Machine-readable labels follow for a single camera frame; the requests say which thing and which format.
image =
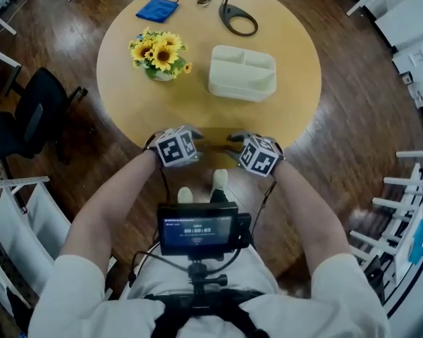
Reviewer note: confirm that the person's right forearm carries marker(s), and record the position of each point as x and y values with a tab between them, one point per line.
310	217

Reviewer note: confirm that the cream plastic divided tray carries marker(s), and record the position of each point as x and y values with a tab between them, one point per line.
241	74

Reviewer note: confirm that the white perforated shelf rack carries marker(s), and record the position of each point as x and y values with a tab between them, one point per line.
38	220

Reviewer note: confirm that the blue folded cloth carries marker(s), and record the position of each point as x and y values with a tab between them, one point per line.
157	9

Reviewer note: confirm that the person's white shirt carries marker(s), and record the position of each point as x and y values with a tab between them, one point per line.
74	301

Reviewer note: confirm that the black chest-mounted monitor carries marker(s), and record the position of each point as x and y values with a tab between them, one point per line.
197	229

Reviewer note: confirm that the white slatted rack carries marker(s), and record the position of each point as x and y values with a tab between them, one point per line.
409	195

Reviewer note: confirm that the light blue hanging item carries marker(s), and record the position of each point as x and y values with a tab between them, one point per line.
419	239

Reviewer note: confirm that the black chest harness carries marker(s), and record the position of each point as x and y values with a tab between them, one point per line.
201	303

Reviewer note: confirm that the black office chair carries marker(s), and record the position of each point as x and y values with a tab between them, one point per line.
38	114

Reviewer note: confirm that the person's left white shoe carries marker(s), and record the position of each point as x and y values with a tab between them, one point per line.
185	195

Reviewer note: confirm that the sunflower bouquet in white pot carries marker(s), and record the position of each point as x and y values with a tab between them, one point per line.
160	55

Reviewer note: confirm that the white printed storage unit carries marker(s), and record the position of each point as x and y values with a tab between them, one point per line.
421	69

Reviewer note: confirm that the black box device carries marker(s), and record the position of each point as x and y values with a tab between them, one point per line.
375	276

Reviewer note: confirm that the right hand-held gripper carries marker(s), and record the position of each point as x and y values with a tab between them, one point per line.
259	155

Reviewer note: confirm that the white cabinet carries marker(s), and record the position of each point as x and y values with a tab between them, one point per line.
405	16

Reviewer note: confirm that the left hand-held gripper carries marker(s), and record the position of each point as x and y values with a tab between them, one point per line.
171	150

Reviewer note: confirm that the person's left forearm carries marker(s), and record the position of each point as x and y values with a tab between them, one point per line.
109	203

